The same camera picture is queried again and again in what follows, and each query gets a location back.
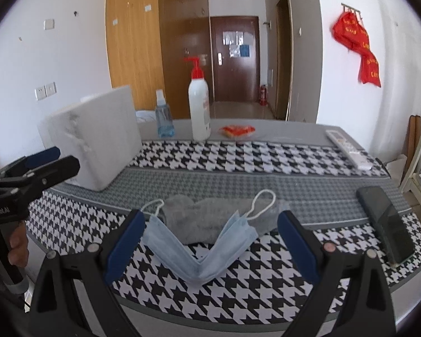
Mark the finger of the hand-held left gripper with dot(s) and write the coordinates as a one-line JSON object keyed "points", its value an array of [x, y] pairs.
{"points": [[42, 157], [56, 172]]}

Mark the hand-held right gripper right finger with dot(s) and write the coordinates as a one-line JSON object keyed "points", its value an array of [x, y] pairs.
{"points": [[298, 249]]}

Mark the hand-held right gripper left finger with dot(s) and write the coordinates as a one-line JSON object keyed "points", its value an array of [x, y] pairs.
{"points": [[124, 249]]}

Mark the white foam box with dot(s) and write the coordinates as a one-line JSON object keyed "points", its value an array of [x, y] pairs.
{"points": [[105, 140]]}

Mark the blue face mask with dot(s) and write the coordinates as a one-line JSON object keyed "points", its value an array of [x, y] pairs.
{"points": [[196, 259]]}

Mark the grey sock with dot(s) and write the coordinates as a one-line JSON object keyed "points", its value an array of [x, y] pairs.
{"points": [[203, 217]]}

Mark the person's left hand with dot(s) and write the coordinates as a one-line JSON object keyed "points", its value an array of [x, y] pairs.
{"points": [[18, 249]]}

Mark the black smartphone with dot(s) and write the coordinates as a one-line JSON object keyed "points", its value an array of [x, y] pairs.
{"points": [[386, 224]]}

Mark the houndstooth tablecloth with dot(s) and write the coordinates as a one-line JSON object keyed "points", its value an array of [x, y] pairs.
{"points": [[231, 179]]}

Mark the light blue cloth pile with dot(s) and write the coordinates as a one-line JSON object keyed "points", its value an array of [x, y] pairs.
{"points": [[145, 116]]}

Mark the white remote control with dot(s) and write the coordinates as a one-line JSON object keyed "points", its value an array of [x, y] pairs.
{"points": [[349, 149]]}

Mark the clear plastic spray bottle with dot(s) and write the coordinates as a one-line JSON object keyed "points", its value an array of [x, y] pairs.
{"points": [[165, 119]]}

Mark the red snack packet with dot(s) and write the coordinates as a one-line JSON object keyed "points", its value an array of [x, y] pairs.
{"points": [[238, 130]]}

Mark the wooden wardrobe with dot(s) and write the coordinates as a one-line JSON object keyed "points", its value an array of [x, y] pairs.
{"points": [[136, 49]]}

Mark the wooden planks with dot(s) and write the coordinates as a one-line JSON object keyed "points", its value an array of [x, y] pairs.
{"points": [[414, 144]]}

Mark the white pump bottle red cap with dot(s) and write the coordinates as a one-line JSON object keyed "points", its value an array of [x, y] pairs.
{"points": [[199, 108]]}

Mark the red fire extinguisher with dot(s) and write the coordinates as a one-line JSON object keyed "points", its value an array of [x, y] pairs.
{"points": [[263, 95]]}

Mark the red hanging bag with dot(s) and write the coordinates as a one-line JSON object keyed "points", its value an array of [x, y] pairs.
{"points": [[370, 68], [349, 30]]}

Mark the dark brown entrance door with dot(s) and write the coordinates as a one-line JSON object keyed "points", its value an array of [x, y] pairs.
{"points": [[235, 63]]}

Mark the white double wall socket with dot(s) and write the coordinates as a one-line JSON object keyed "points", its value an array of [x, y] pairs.
{"points": [[45, 91]]}

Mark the white wall switch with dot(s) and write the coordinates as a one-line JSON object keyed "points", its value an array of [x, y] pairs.
{"points": [[49, 24]]}

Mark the wooden side door frame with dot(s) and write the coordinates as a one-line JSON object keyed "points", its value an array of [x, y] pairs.
{"points": [[283, 59]]}

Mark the metal wall hook rack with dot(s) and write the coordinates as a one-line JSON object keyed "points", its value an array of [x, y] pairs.
{"points": [[352, 8]]}

